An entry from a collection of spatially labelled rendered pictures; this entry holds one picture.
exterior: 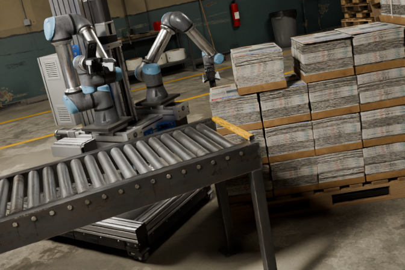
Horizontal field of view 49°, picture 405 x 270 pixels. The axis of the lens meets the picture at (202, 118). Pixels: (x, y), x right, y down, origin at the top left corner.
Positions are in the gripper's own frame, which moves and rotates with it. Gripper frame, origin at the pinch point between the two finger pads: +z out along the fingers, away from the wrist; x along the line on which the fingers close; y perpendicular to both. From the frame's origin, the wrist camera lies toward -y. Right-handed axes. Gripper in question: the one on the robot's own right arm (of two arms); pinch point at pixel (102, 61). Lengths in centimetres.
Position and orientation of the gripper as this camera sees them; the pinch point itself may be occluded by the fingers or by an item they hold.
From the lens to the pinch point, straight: 202.6
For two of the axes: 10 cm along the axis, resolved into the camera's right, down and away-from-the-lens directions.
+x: -8.4, 1.8, -5.1
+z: 5.4, 1.5, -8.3
